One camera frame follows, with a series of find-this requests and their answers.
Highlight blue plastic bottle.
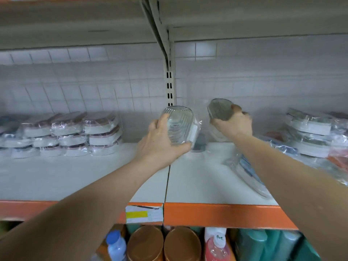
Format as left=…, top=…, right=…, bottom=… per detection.
left=105, top=229, right=128, bottom=261

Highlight pile of soap dishes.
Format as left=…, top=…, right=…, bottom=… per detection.
left=225, top=107, right=348, bottom=200

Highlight person's left forearm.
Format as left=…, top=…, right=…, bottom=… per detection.
left=0, top=157, right=164, bottom=261

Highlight brown can orange lid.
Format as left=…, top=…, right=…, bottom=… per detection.
left=163, top=226, right=202, bottom=261
left=127, top=225, right=165, bottom=261

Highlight person's right hand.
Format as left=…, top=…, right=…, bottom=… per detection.
left=210, top=104, right=254, bottom=143

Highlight person's right forearm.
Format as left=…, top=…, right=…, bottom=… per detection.
left=236, top=133, right=348, bottom=261

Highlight person's left hand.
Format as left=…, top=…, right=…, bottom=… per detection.
left=133, top=112, right=192, bottom=173

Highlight yellow shelf price label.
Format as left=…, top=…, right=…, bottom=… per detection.
left=125, top=203, right=164, bottom=225

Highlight pink plastic bottle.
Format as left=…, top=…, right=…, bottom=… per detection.
left=203, top=227, right=238, bottom=261

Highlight orange metal store shelving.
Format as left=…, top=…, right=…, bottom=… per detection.
left=0, top=0, right=348, bottom=261

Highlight stacks of pink-lid soap dishes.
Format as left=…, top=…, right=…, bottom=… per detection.
left=0, top=111, right=124, bottom=159

